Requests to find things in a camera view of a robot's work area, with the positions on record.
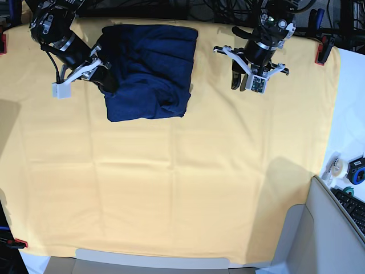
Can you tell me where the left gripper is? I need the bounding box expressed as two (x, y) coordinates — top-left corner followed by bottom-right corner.
(213, 45), (290, 91)

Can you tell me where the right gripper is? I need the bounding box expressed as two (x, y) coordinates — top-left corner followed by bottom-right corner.
(59, 45), (119, 93)

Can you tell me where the blue long-sleeve shirt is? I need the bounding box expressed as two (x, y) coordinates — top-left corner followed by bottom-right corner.
(98, 24), (198, 122)

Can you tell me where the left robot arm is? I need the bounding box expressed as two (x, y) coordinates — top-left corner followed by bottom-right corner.
(213, 1), (299, 94)

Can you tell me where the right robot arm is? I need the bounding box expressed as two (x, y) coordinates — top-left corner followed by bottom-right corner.
(30, 1), (117, 99)

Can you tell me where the red clamp upper right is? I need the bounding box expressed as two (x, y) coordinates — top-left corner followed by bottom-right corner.
(315, 35), (335, 66)

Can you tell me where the red clamp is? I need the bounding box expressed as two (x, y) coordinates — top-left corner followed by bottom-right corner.
(1, 237), (28, 249)
(0, 26), (7, 55)
(315, 35), (335, 66)

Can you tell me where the yellow table cloth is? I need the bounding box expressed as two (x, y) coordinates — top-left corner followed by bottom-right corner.
(1, 20), (341, 264)

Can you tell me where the clear tape roll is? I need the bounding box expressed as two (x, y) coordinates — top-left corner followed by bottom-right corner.
(321, 152), (350, 184)

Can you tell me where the blue tape measure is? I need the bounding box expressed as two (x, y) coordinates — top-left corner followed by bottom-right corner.
(347, 156), (364, 185)

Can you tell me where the green tape roll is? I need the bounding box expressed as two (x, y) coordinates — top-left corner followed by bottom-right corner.
(343, 187), (354, 196)

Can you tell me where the black keyboard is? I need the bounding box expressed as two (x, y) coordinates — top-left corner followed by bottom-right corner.
(330, 188), (364, 241)

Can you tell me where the white partition panel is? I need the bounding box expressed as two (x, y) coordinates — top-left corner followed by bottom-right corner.
(268, 176), (364, 273)

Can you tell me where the red clamp lower left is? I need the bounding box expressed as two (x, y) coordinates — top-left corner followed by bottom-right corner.
(1, 237), (28, 249)

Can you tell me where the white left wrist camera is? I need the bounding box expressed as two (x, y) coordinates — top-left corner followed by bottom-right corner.
(245, 74), (268, 94)

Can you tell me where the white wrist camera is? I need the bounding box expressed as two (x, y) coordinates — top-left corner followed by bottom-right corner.
(245, 74), (268, 94)
(52, 83), (71, 99)

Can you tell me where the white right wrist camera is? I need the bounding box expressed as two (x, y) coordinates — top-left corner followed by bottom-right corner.
(52, 83), (71, 99)

